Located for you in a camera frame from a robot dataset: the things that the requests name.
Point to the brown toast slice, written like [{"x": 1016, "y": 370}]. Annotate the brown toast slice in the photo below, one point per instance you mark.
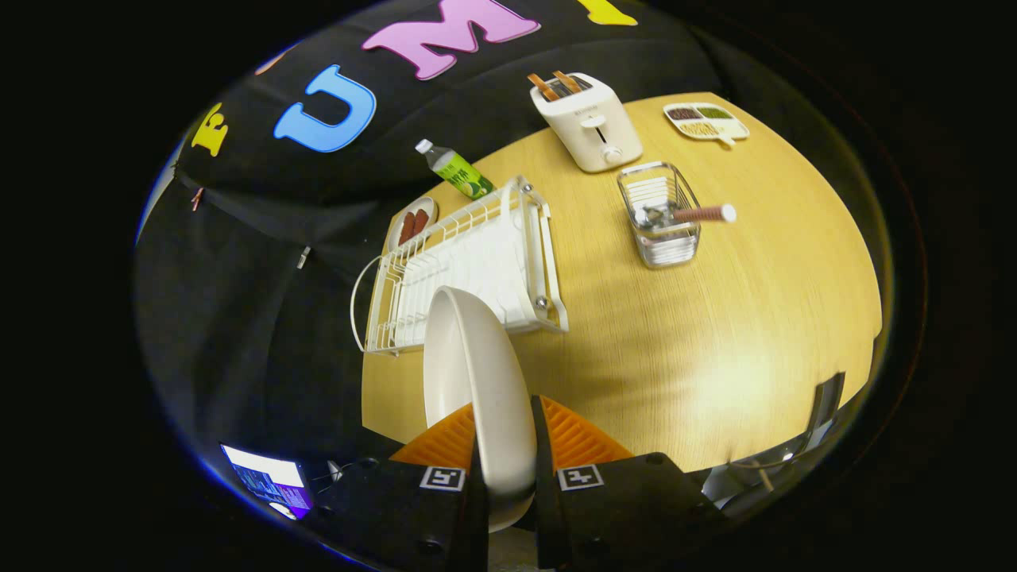
[{"x": 543, "y": 87}]

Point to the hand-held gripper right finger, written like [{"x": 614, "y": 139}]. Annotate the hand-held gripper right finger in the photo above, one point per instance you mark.
[{"x": 544, "y": 516}]

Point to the red food piece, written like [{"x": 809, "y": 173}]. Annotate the red food piece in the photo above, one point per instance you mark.
[
  {"x": 406, "y": 227},
  {"x": 420, "y": 221}
]

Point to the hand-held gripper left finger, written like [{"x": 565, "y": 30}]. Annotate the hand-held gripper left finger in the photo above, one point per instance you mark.
[{"x": 397, "y": 508}]

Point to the small wooden clip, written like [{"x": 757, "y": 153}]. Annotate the small wooden clip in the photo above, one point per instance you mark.
[
  {"x": 196, "y": 199},
  {"x": 303, "y": 256}
]

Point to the lit monitor screen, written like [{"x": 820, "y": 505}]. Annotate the lit monitor screen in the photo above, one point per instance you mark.
[{"x": 266, "y": 481}]

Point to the small grey saucer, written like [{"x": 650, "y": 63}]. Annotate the small grey saucer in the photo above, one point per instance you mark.
[{"x": 395, "y": 234}]

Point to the green label drink bottle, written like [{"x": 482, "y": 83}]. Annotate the green label drink bottle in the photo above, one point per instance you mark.
[{"x": 461, "y": 173}]

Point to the white toaster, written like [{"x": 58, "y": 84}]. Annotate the white toaster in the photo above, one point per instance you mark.
[{"x": 596, "y": 127}]

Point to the cream round plate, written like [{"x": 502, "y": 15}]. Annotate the cream round plate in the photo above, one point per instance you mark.
[{"x": 477, "y": 373}]

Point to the white divided bean tray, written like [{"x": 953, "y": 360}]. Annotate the white divided bean tray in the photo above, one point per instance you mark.
[{"x": 703, "y": 123}]

